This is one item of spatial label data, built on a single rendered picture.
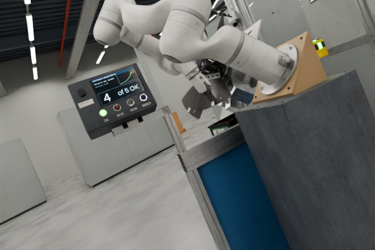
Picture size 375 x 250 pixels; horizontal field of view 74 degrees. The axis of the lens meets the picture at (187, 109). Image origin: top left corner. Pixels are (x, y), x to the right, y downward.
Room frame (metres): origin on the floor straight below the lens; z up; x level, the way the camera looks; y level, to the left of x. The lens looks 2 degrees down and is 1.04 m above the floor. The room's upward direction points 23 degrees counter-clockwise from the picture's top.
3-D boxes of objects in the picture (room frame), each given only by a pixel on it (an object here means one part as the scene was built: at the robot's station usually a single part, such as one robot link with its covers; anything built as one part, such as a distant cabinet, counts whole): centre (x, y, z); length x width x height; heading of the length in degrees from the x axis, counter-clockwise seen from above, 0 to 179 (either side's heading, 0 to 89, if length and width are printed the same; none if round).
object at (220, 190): (1.15, -0.32, 0.45); 0.82 x 0.01 x 0.66; 111
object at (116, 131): (0.97, 0.18, 1.04); 0.24 x 0.03 x 0.03; 111
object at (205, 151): (1.15, -0.32, 0.82); 0.90 x 0.04 x 0.08; 111
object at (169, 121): (1.00, 0.08, 0.96); 0.03 x 0.03 x 0.20; 21
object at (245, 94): (1.49, -0.33, 0.98); 0.20 x 0.16 x 0.20; 111
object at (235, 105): (1.56, -0.28, 0.91); 0.12 x 0.08 x 0.12; 111
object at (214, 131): (1.28, -0.20, 0.85); 0.22 x 0.17 x 0.07; 125
